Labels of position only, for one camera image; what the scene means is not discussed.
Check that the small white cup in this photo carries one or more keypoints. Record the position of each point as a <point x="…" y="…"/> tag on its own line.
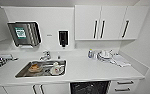
<point x="94" y="55"/>

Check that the stainless steel sink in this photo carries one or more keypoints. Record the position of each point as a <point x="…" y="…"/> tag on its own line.
<point x="44" y="75"/>

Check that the chrome faucet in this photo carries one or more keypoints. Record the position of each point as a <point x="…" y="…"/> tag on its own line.
<point x="45" y="55"/>

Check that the white dish stack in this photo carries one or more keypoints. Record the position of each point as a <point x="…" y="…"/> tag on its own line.
<point x="104" y="55"/>

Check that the white mug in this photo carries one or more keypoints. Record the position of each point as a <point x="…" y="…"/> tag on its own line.
<point x="57" y="68"/>

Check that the black soap dispenser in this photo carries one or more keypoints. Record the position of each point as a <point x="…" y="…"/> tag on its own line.
<point x="63" y="38"/>

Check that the small chrome sink fitting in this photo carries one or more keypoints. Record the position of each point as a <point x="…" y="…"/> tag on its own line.
<point x="58" y="57"/>

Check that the small wall label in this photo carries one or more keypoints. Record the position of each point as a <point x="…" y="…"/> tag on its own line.
<point x="49" y="34"/>

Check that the orange stained bowl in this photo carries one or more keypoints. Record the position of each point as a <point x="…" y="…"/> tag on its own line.
<point x="34" y="68"/>

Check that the steel paper towel dispenser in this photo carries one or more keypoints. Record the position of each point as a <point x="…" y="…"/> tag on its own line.
<point x="22" y="33"/>

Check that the white narrow drawer unit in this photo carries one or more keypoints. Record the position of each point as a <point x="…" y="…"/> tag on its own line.
<point x="124" y="87"/>

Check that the stainless steel dishwasher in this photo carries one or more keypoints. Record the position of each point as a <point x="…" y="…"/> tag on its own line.
<point x="89" y="87"/>

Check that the small blue bottle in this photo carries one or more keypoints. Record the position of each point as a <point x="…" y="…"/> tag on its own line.
<point x="90" y="53"/>

